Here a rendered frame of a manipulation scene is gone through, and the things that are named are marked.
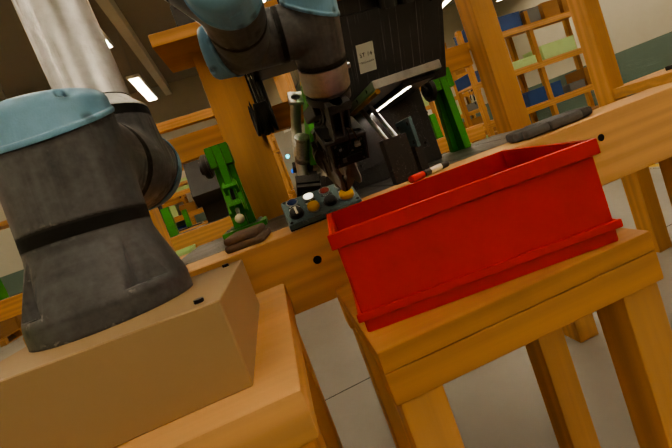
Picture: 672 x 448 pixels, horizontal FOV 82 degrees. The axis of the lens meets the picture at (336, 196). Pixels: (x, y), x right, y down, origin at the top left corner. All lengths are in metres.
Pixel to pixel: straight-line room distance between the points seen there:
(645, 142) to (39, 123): 1.08
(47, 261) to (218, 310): 0.17
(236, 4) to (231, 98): 0.97
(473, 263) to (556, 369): 0.38
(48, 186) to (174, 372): 0.20
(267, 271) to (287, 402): 0.46
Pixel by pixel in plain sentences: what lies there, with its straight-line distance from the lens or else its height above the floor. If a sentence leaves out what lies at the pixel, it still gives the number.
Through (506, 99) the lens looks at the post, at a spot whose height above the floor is 1.01.
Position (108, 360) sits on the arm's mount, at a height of 0.91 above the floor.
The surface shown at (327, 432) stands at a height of 0.65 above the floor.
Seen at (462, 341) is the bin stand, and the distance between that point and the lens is 0.44.
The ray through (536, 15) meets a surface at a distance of 7.08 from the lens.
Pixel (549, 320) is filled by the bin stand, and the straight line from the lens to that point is 0.49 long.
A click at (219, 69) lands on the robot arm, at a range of 0.56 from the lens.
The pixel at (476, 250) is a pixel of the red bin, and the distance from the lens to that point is 0.46.
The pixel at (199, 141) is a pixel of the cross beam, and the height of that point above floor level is 1.24.
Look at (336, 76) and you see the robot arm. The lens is 0.58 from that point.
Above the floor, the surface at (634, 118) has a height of 0.86.
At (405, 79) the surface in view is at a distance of 0.86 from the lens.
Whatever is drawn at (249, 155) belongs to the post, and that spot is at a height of 1.12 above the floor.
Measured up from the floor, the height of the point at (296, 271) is 0.83.
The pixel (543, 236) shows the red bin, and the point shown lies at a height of 0.83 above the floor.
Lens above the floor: 0.99
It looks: 4 degrees down
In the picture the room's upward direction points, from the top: 20 degrees counter-clockwise
